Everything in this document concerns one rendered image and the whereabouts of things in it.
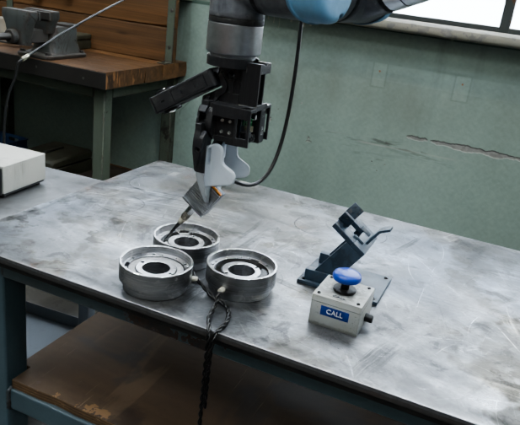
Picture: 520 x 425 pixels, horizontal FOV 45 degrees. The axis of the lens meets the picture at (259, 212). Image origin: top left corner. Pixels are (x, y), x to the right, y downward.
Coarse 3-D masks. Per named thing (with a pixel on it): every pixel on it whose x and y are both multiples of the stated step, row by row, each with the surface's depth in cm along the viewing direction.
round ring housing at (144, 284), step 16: (128, 256) 92; (144, 256) 93; (160, 256) 94; (176, 256) 94; (128, 272) 86; (144, 272) 88; (160, 272) 93; (128, 288) 88; (144, 288) 86; (160, 288) 86; (176, 288) 87
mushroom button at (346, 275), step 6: (336, 270) 86; (342, 270) 86; (348, 270) 86; (354, 270) 87; (336, 276) 85; (342, 276) 85; (348, 276) 85; (354, 276) 85; (360, 276) 85; (342, 282) 84; (348, 282) 84; (354, 282) 84; (342, 288) 86; (348, 288) 86
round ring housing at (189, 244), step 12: (168, 228) 103; (180, 228) 104; (192, 228) 104; (204, 228) 104; (156, 240) 97; (180, 240) 102; (192, 240) 102; (216, 240) 102; (192, 252) 95; (204, 252) 96; (204, 264) 98
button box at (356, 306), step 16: (320, 288) 87; (336, 288) 86; (352, 288) 87; (368, 288) 88; (320, 304) 85; (336, 304) 84; (352, 304) 83; (368, 304) 87; (320, 320) 86; (336, 320) 85; (352, 320) 84; (368, 320) 86
